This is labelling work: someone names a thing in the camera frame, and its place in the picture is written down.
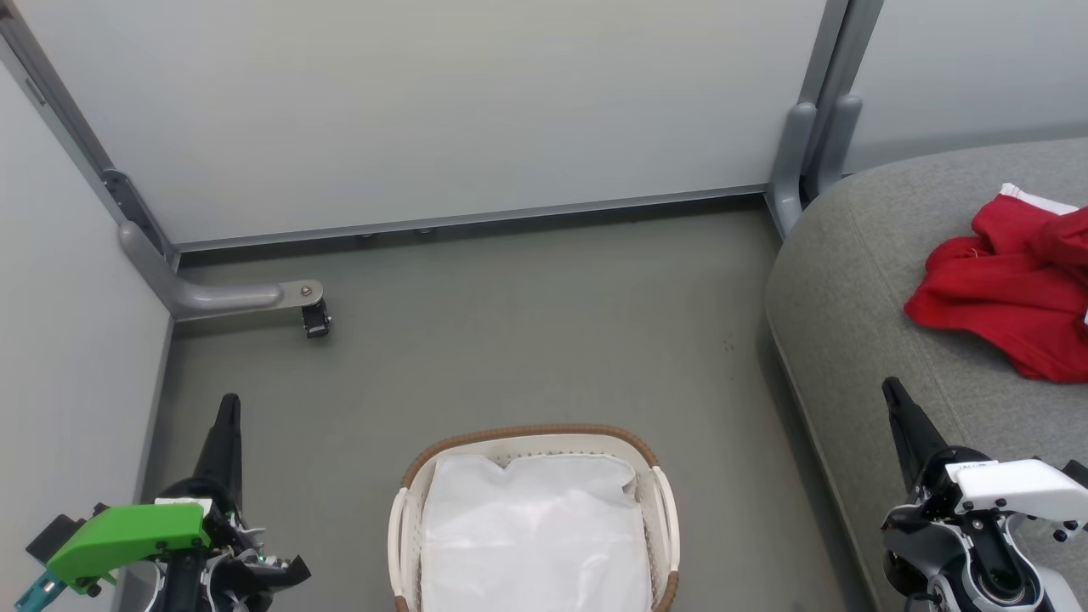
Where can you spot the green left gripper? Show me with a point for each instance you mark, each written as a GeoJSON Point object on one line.
{"type": "Point", "coordinates": [127, 535]}

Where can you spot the grey partition post foot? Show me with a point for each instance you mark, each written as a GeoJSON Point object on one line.
{"type": "Point", "coordinates": [841, 127]}
{"type": "Point", "coordinates": [795, 153]}

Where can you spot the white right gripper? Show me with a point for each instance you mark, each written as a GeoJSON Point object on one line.
{"type": "Point", "coordinates": [1011, 489]}

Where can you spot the black caster wheel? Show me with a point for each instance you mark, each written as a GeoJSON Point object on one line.
{"type": "Point", "coordinates": [316, 319]}

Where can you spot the white wicker laundry basket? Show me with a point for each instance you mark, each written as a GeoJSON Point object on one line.
{"type": "Point", "coordinates": [408, 518]}

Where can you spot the grey partition base rail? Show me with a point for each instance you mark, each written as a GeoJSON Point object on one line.
{"type": "Point", "coordinates": [467, 217]}

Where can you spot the grey fabric sofa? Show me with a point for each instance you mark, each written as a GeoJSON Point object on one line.
{"type": "Point", "coordinates": [850, 340]}

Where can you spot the white basket liner cloth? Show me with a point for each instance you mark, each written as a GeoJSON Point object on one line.
{"type": "Point", "coordinates": [535, 535]}

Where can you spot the red garment with striped cuff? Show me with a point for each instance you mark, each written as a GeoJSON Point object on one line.
{"type": "Point", "coordinates": [1033, 225]}

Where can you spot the grey partition frame leg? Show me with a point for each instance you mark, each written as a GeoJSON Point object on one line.
{"type": "Point", "coordinates": [221, 296]}

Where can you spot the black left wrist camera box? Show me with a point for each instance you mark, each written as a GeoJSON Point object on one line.
{"type": "Point", "coordinates": [53, 535]}

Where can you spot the red garment with white collar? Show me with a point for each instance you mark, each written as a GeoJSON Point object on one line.
{"type": "Point", "coordinates": [994, 293]}

